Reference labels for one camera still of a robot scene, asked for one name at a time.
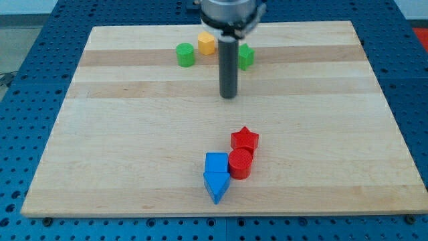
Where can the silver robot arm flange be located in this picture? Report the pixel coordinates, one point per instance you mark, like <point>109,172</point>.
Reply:
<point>230,20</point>

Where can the blue cube block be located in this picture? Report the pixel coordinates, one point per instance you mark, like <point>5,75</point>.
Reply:
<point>216,162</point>

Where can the blue triangle block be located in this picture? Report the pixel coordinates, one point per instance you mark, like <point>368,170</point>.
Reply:
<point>216,185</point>

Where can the red star block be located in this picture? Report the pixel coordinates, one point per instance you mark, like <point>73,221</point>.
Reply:
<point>244,139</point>

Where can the red cylinder block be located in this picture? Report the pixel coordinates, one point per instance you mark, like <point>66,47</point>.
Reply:
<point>240,162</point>

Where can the wooden board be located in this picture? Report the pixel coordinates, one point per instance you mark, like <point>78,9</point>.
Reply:
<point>131,136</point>

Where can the green star block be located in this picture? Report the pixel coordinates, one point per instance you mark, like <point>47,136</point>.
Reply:
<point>246,56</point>

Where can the green cylinder block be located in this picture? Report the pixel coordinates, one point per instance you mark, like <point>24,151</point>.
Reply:
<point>185,54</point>

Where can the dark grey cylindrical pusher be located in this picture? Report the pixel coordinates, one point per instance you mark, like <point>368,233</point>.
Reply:
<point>228,65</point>

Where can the yellow hexagon block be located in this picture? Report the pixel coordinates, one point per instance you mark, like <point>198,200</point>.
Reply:
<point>206,43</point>

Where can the blue perforated table plate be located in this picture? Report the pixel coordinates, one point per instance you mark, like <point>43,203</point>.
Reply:
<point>30,107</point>

